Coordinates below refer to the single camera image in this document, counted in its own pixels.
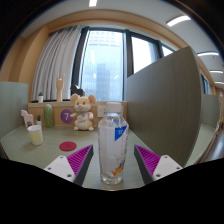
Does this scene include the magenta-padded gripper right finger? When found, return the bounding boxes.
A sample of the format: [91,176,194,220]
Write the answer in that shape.
[133,143,184,186]

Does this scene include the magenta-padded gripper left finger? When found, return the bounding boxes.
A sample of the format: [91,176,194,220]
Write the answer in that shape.
[43,143,95,187]

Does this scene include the clear plastic water bottle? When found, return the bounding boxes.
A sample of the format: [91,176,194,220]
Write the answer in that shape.
[97,101,130,186]

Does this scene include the flat round red coaster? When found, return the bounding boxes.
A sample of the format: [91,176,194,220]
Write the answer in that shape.
[59,141,78,152]

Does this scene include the pale yellow cup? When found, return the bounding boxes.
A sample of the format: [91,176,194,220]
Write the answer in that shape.
[27,124,45,146]

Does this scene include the purple round number sign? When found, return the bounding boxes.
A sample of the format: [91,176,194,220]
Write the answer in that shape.
[60,108,75,125]

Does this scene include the green ceramic cactus figure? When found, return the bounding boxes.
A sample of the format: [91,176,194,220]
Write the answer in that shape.
[43,103,55,129]

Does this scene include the cream plush mouse toy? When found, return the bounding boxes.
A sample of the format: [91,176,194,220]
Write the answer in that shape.
[69,93,98,132]

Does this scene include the pink horse figure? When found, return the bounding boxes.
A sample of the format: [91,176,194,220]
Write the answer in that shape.
[20,109,35,128]

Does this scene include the wooden desk ledge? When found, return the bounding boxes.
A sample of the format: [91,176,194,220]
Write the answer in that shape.
[27,100,128,128]

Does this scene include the wooden hand model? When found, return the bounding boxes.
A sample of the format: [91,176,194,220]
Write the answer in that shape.
[55,72,66,103]

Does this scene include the black horse figure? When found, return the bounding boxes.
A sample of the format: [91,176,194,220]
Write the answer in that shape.
[69,83,86,98]

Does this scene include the grey-white curtain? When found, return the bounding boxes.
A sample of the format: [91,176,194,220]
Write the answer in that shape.
[30,25,83,103]

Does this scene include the dark-framed window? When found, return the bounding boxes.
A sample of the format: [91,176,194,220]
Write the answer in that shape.
[71,26,176,103]

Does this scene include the ceiling light strips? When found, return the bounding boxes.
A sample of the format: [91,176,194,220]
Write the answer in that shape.
[88,0,224,85]

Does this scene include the white wall socket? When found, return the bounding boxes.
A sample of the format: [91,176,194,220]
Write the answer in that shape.
[97,105,108,118]

